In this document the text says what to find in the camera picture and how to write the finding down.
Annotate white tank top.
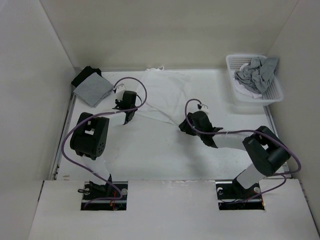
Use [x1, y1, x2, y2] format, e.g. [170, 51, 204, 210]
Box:
[136, 68, 193, 126]

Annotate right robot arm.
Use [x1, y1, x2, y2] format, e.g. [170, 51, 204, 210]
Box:
[178, 111, 291, 198]

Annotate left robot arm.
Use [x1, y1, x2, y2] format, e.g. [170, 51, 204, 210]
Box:
[69, 90, 138, 200]

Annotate folded grey tank top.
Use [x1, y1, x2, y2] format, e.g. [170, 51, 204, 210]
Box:
[73, 73, 114, 108]

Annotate folded black tank top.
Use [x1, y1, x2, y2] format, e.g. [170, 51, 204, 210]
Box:
[71, 66, 102, 88]

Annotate grey crumpled tank top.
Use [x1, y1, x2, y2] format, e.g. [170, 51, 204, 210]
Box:
[234, 57, 279, 95]

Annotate white garment in basket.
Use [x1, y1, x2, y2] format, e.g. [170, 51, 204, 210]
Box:
[233, 63, 265, 99]

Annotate white plastic basket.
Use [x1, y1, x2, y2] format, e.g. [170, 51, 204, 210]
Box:
[225, 54, 284, 107]

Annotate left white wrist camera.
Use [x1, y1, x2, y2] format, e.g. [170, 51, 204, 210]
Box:
[113, 83, 126, 95]

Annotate left metal table rail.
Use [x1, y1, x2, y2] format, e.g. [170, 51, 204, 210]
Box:
[48, 93, 76, 180]

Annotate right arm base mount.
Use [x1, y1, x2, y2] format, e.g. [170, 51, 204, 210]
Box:
[215, 179, 265, 211]

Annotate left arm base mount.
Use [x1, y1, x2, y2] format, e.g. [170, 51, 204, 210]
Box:
[77, 181, 129, 211]

